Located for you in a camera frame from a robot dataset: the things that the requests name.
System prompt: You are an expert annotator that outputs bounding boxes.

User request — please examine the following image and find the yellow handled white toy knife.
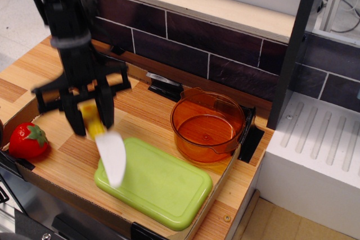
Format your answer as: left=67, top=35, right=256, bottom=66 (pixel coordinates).
left=80, top=103, right=127, bottom=188

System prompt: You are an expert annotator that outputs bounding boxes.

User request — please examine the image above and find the orange transparent plastic pot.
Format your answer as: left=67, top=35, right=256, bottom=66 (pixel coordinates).
left=170, top=88, right=246, bottom=164

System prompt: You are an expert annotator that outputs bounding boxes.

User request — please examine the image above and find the white dish drying rack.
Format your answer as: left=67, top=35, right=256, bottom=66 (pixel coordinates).
left=256, top=93, right=359, bottom=239

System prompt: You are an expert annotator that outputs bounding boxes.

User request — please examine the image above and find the green plastic cutting board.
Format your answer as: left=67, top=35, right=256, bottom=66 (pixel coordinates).
left=94, top=138, right=213, bottom=231

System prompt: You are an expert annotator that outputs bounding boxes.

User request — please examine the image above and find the cardboard fence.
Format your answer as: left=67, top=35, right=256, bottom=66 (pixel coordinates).
left=1, top=47, right=271, bottom=240

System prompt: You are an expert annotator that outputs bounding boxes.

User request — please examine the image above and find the red toy strawberry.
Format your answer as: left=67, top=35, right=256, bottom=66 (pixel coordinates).
left=8, top=123, right=48, bottom=159

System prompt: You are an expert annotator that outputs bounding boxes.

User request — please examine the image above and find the aluminium frame profile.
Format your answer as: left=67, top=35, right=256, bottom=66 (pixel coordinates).
left=322, top=0, right=351, bottom=33

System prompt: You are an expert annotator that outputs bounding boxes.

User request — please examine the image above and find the dark grey vertical post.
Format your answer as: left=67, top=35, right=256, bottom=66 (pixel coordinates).
left=267, top=0, right=317, bottom=130

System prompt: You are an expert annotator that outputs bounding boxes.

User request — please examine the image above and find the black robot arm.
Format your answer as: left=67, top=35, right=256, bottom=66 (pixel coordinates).
left=32, top=0, right=131, bottom=136

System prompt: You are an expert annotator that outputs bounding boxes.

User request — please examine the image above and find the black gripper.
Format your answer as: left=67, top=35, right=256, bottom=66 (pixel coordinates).
left=31, top=36, right=131, bottom=137

